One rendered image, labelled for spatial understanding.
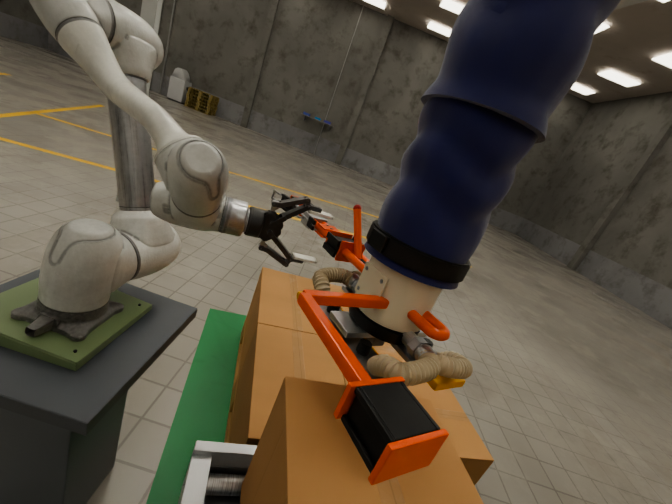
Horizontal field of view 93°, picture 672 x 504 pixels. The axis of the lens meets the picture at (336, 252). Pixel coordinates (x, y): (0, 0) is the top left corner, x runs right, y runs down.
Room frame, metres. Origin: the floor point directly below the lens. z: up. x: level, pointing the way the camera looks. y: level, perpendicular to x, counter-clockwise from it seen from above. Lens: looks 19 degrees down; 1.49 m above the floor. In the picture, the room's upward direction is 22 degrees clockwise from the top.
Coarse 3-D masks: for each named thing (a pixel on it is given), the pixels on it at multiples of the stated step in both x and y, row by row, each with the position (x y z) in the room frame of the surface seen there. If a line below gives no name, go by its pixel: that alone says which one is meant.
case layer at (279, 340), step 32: (256, 288) 1.82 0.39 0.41; (288, 288) 1.73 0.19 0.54; (256, 320) 1.37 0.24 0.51; (288, 320) 1.42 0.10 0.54; (256, 352) 1.11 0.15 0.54; (288, 352) 1.19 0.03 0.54; (320, 352) 1.27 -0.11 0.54; (384, 352) 1.47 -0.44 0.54; (256, 384) 0.95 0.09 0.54; (256, 416) 0.82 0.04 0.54; (448, 416) 1.19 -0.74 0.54; (480, 448) 1.07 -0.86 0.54
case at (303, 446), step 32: (288, 384) 0.58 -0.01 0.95; (320, 384) 0.61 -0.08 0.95; (288, 416) 0.50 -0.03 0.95; (320, 416) 0.53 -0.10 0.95; (256, 448) 0.59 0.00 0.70; (288, 448) 0.43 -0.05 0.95; (320, 448) 0.45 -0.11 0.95; (352, 448) 0.48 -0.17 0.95; (448, 448) 0.58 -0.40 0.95; (256, 480) 0.51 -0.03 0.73; (288, 480) 0.38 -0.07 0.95; (320, 480) 0.40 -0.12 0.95; (352, 480) 0.42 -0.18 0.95; (416, 480) 0.47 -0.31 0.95; (448, 480) 0.50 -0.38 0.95
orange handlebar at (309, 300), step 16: (320, 224) 0.97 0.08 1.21; (352, 256) 0.80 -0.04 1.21; (304, 304) 0.46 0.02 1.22; (320, 304) 0.51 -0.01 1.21; (336, 304) 0.53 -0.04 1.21; (352, 304) 0.55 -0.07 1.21; (368, 304) 0.57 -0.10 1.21; (384, 304) 0.59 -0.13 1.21; (320, 320) 0.42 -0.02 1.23; (416, 320) 0.58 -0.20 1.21; (432, 320) 0.60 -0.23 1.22; (320, 336) 0.41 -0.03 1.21; (336, 336) 0.40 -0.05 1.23; (432, 336) 0.55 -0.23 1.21; (448, 336) 0.56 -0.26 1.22; (336, 352) 0.37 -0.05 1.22; (352, 352) 0.38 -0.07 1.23; (352, 368) 0.34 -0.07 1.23
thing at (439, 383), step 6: (432, 342) 0.68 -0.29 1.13; (438, 378) 0.59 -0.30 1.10; (444, 378) 0.60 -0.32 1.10; (450, 378) 0.61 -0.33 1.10; (432, 384) 0.57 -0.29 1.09; (438, 384) 0.57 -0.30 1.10; (444, 384) 0.58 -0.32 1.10; (450, 384) 0.59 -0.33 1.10; (456, 384) 0.60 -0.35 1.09; (462, 384) 0.62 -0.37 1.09
